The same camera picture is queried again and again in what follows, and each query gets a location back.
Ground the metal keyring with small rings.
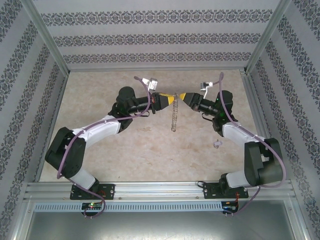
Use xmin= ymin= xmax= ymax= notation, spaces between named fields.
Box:
xmin=170 ymin=92 xmax=181 ymax=133

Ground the small circuit board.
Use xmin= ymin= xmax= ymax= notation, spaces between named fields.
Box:
xmin=81 ymin=201 xmax=104 ymax=211
xmin=222 ymin=200 xmax=240 ymax=214

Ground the grey metal sheet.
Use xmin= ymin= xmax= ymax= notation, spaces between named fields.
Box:
xmin=24 ymin=211 xmax=305 ymax=240

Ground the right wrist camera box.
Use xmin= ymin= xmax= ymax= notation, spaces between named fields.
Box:
xmin=199 ymin=81 xmax=214 ymax=100

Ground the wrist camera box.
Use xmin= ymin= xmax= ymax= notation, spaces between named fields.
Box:
xmin=199 ymin=81 xmax=214 ymax=100
xmin=141 ymin=77 xmax=159 ymax=92

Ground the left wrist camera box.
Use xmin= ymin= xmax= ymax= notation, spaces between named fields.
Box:
xmin=141 ymin=77 xmax=159 ymax=92

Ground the aluminium side rail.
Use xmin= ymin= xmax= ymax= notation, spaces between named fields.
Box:
xmin=33 ymin=71 xmax=70 ymax=183
xmin=240 ymin=69 xmax=286 ymax=181

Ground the aluminium corner post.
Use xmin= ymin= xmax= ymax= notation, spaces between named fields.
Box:
xmin=244 ymin=0 xmax=293 ymax=74
xmin=21 ymin=0 xmax=71 ymax=74

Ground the aluminium mounting rail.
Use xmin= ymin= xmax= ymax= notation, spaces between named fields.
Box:
xmin=23 ymin=180 xmax=295 ymax=201

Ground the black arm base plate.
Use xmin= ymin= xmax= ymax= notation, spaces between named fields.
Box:
xmin=69 ymin=183 xmax=116 ymax=201
xmin=202 ymin=181 xmax=250 ymax=200

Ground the slotted grey cable duct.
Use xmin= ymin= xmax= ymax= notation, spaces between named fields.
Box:
xmin=33 ymin=201 xmax=224 ymax=213

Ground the aluminium frame beam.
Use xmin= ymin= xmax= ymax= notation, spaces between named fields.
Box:
xmin=8 ymin=198 xmax=35 ymax=240
xmin=287 ymin=198 xmax=313 ymax=240

